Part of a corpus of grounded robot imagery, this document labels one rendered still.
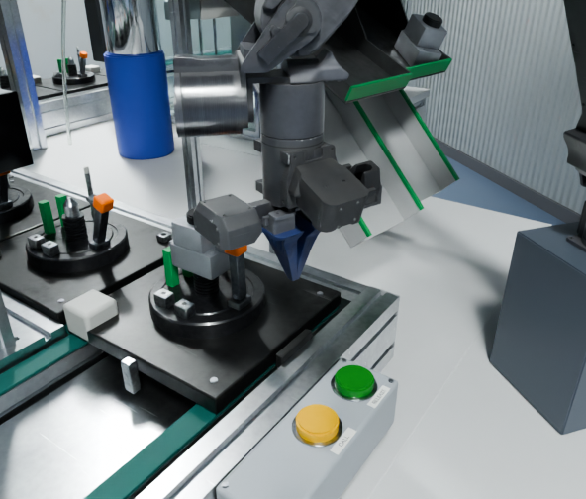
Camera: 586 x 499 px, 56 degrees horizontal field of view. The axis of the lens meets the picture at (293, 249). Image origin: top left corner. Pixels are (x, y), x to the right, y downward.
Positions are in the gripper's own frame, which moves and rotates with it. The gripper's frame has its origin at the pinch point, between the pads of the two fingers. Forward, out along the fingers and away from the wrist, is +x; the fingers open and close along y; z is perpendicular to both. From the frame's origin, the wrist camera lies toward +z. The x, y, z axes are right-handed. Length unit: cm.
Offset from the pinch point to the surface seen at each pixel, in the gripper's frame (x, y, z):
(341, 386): 11.9, 0.0, 8.4
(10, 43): -7, -1, -127
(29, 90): 6, 1, -128
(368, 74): -11.8, 25.4, -18.0
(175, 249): 3.8, -7.0, -13.8
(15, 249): 11.6, -20.6, -41.7
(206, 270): 5.1, -5.3, -9.5
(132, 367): 12.7, -15.8, -7.5
